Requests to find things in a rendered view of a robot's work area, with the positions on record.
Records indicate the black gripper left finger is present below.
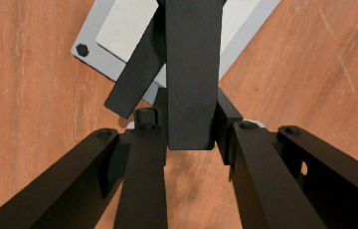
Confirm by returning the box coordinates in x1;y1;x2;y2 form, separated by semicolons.
0;88;168;229

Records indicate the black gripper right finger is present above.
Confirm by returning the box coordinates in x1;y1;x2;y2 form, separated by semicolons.
215;87;358;229

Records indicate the black tap on white base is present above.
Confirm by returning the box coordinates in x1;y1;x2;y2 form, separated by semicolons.
95;0;261;150

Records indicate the grey metal base plate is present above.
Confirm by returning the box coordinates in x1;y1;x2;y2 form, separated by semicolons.
71;0;280;105

